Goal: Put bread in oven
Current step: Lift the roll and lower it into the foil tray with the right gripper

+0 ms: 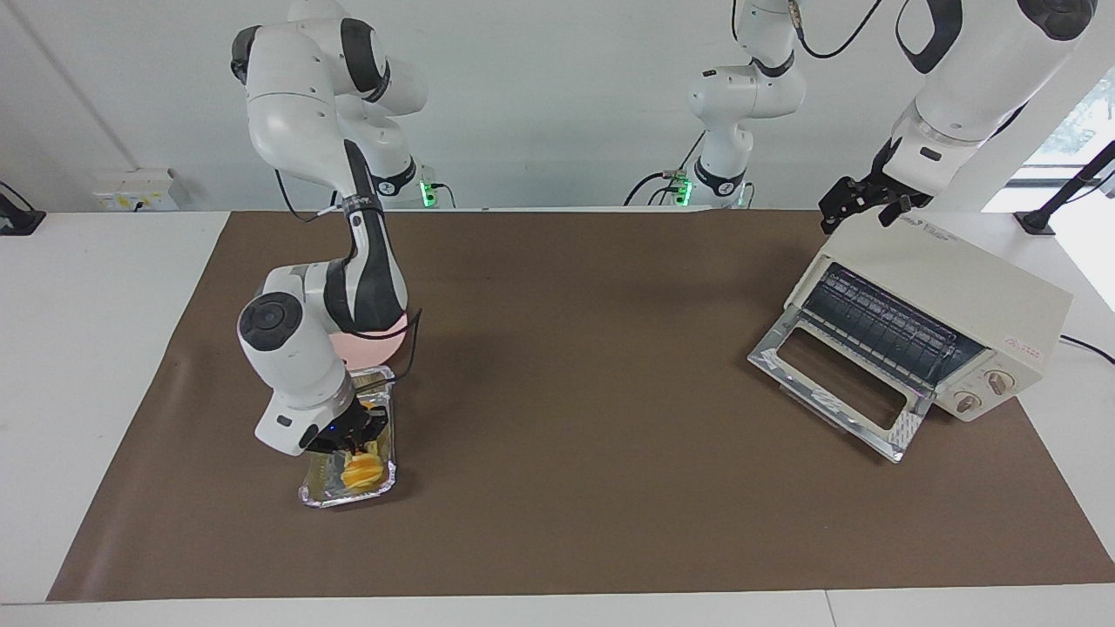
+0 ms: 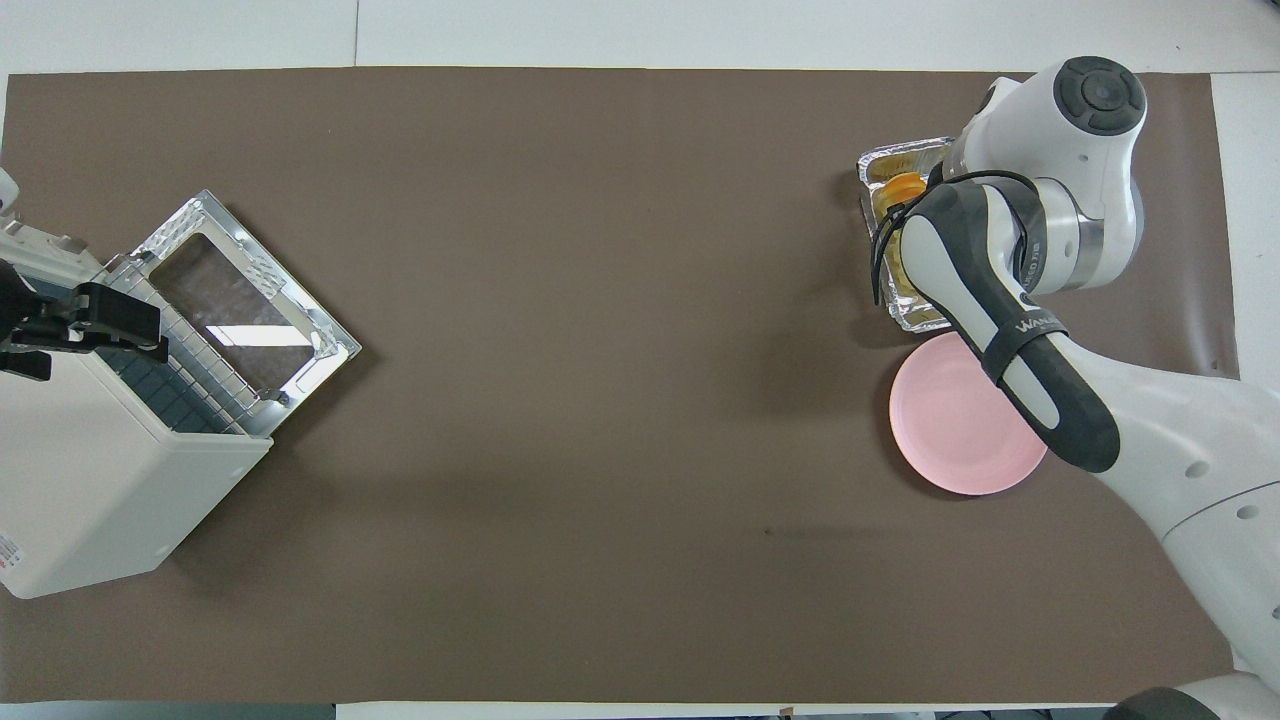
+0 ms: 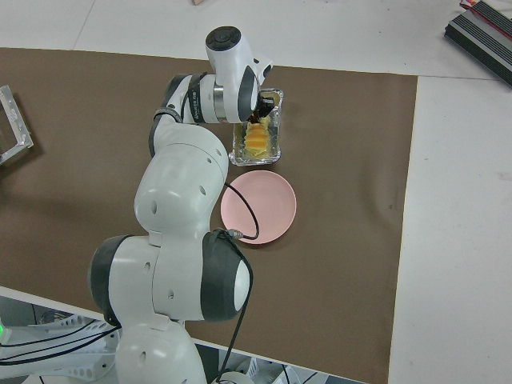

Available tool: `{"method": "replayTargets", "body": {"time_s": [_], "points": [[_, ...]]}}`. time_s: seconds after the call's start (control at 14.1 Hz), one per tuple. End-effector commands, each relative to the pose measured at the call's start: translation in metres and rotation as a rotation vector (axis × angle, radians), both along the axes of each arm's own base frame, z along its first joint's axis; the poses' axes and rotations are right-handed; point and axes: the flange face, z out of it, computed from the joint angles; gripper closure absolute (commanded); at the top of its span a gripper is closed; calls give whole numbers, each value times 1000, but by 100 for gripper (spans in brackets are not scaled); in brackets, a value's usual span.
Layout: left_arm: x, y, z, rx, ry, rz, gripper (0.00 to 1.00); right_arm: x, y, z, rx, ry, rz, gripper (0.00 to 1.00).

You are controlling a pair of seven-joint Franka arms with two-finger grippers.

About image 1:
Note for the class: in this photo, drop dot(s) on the cream white toaster oven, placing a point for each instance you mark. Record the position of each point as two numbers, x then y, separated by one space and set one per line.
949 279

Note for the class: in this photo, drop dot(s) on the glass oven door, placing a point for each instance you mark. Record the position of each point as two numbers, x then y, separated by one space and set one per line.
906 427

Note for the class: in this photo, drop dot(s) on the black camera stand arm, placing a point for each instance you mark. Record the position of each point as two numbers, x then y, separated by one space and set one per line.
1067 187

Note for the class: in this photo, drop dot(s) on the pink round plate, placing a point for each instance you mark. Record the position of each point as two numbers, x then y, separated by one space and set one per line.
376 348

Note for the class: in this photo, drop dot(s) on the black clamp mount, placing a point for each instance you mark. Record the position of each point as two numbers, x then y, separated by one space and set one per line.
17 218

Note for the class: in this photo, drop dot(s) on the brown paper table mat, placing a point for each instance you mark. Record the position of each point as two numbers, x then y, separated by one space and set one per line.
610 488

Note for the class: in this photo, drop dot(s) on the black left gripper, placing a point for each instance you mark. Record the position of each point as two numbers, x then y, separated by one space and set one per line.
878 192

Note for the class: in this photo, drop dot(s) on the white wall socket box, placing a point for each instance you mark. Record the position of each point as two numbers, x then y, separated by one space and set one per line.
135 190

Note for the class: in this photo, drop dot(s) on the sliced orange bread loaf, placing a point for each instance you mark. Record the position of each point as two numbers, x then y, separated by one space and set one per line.
361 470

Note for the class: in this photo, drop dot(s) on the bright window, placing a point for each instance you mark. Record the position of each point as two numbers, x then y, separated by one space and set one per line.
1084 122

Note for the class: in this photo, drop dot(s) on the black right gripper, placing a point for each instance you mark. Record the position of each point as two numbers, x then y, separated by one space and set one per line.
338 428

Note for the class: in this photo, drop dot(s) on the cream oven knob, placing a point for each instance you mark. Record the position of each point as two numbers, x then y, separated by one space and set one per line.
968 402
999 381

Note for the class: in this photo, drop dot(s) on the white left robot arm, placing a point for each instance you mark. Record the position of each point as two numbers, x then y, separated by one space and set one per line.
984 70

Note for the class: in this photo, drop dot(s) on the aluminium foil tray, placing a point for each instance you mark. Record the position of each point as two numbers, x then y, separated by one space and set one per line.
327 488

